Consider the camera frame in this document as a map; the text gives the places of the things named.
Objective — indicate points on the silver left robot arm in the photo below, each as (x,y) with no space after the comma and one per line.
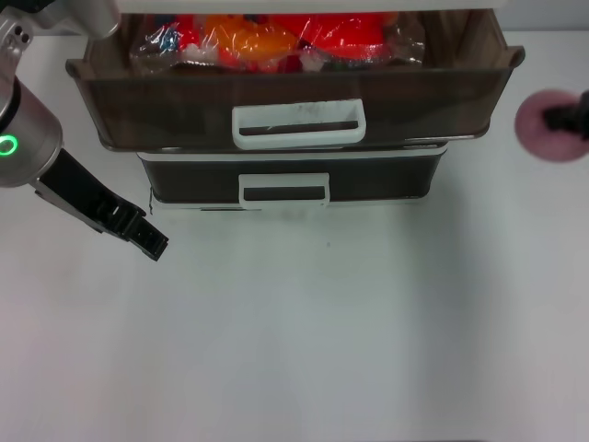
(27,138)

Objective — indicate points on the pink peach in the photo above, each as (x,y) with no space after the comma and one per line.
(529,124)

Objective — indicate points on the orange snack packet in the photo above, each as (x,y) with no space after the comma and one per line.
(248,39)

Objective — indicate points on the thin black thread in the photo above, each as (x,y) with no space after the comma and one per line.
(151,200)

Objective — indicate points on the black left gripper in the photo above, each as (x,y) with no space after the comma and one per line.
(78,189)

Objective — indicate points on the red snack packet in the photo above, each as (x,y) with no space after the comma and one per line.
(345,34)

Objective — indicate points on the red orange packaged snacks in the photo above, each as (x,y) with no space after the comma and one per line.
(405,46)

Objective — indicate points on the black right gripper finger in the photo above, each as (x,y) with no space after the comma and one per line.
(563,119)

